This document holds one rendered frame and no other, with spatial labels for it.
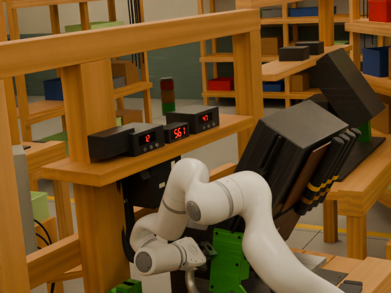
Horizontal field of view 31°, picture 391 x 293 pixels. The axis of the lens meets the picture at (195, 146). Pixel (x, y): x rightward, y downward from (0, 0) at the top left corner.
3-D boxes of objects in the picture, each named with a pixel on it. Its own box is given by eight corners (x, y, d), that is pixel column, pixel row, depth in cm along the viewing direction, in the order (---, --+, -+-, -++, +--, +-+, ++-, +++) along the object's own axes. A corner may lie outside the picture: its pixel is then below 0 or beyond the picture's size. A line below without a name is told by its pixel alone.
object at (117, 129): (137, 148, 226) (135, 127, 224) (106, 159, 214) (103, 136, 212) (120, 146, 230) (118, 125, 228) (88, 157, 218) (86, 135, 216)
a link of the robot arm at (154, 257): (153, 256, 219) (171, 277, 215) (125, 260, 208) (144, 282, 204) (167, 236, 216) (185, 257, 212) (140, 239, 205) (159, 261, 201)
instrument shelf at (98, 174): (253, 125, 277) (253, 115, 276) (100, 187, 206) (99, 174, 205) (201, 121, 291) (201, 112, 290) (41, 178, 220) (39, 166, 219)
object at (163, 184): (185, 195, 243) (182, 153, 240) (155, 210, 230) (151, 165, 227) (156, 191, 250) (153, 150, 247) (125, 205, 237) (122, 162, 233)
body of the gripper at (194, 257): (190, 263, 214) (210, 259, 223) (173, 236, 218) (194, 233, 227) (174, 277, 217) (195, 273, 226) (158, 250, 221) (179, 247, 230)
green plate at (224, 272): (250, 294, 233) (256, 231, 232) (237, 297, 226) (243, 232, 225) (221, 287, 239) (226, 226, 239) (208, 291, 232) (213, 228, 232)
